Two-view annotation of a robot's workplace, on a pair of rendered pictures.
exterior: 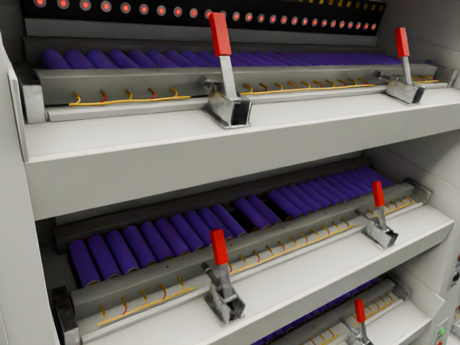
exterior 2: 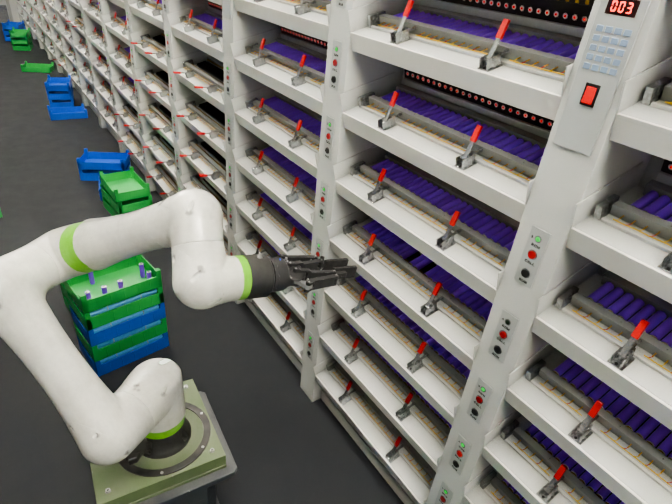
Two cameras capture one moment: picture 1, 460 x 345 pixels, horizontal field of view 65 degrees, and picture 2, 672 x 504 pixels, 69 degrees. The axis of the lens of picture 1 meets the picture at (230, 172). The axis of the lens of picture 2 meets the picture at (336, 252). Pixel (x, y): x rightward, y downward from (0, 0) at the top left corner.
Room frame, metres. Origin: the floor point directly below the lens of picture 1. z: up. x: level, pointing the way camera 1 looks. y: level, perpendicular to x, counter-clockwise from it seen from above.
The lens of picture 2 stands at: (0.15, -1.20, 1.52)
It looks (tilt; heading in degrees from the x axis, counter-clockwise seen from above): 32 degrees down; 87
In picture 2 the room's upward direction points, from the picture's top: 6 degrees clockwise
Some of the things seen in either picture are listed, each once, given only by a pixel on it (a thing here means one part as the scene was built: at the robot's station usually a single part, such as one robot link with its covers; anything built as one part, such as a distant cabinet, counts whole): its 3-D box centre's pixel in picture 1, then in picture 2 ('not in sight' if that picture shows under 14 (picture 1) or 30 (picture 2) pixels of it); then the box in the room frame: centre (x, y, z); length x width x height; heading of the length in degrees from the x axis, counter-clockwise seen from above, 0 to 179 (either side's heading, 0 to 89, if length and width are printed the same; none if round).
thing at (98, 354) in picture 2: not in sight; (121, 325); (-0.61, 0.35, 0.12); 0.30 x 0.20 x 0.08; 43
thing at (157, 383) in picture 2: not in sight; (154, 399); (-0.23, -0.32, 0.48); 0.16 x 0.13 x 0.19; 69
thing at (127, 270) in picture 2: not in sight; (113, 278); (-0.61, 0.35, 0.36); 0.30 x 0.20 x 0.08; 43
